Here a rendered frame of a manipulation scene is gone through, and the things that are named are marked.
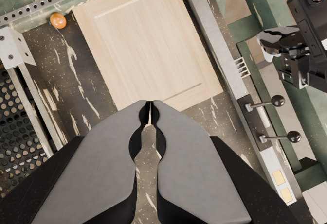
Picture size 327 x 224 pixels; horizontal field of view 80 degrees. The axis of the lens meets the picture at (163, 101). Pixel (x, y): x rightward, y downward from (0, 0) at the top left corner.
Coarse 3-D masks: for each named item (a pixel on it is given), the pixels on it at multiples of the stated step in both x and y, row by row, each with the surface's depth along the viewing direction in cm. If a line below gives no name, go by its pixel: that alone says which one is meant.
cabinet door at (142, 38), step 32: (96, 0) 69; (128, 0) 70; (160, 0) 71; (96, 32) 69; (128, 32) 70; (160, 32) 70; (192, 32) 71; (128, 64) 70; (160, 64) 70; (192, 64) 71; (128, 96) 70; (160, 96) 70; (192, 96) 71
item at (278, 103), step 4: (276, 96) 59; (280, 96) 58; (272, 100) 59; (276, 100) 58; (280, 100) 58; (284, 100) 58; (248, 104) 67; (256, 104) 65; (260, 104) 64; (264, 104) 63; (272, 104) 60; (276, 104) 59; (280, 104) 58; (248, 108) 68; (252, 108) 68
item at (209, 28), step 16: (192, 0) 69; (208, 16) 69; (208, 32) 69; (224, 48) 69; (224, 64) 69; (224, 80) 72; (240, 80) 69; (240, 96) 69; (240, 112) 70; (272, 160) 70; (272, 176) 70
